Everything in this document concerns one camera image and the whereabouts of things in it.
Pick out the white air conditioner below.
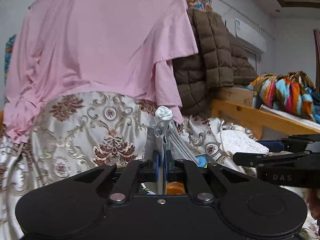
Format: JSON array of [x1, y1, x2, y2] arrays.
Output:
[[235, 18, 267, 54]]

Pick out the colourful striped cloth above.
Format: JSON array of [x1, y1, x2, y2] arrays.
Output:
[[247, 72, 319, 123]]

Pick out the grey storage box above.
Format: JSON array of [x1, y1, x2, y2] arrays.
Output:
[[195, 154, 216, 167]]

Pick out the white textured cloth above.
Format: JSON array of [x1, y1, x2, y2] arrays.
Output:
[[215, 130, 269, 156]]

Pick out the floral satin bedspread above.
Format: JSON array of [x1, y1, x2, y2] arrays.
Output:
[[0, 90, 320, 240]]

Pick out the grey cloth with white rose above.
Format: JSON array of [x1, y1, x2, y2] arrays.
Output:
[[143, 106, 198, 194]]

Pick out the orange plastic cup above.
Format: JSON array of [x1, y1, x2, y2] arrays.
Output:
[[166, 182, 185, 195]]

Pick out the brown quilted jacket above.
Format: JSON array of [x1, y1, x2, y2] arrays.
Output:
[[172, 9, 258, 116]]

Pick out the pink sheet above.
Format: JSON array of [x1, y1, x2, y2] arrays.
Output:
[[4, 0, 198, 143]]

